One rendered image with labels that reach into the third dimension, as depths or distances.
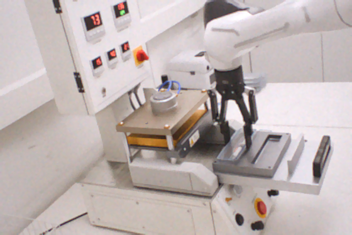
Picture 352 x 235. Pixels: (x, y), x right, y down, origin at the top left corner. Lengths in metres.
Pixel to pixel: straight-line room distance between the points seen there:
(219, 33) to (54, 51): 0.48
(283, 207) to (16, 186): 0.88
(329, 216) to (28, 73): 1.08
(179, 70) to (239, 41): 1.37
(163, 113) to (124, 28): 0.29
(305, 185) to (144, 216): 0.48
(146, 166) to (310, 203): 0.53
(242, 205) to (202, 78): 1.10
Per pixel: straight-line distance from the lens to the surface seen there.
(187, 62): 2.26
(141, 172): 1.23
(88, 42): 1.20
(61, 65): 1.22
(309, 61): 3.74
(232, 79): 1.12
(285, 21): 0.88
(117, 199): 1.33
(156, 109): 1.25
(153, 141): 1.23
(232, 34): 0.94
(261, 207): 1.32
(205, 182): 1.14
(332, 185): 1.50
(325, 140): 1.21
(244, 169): 1.15
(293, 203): 1.42
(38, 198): 1.66
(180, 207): 1.22
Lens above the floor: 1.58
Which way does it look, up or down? 23 degrees down
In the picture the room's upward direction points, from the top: 11 degrees counter-clockwise
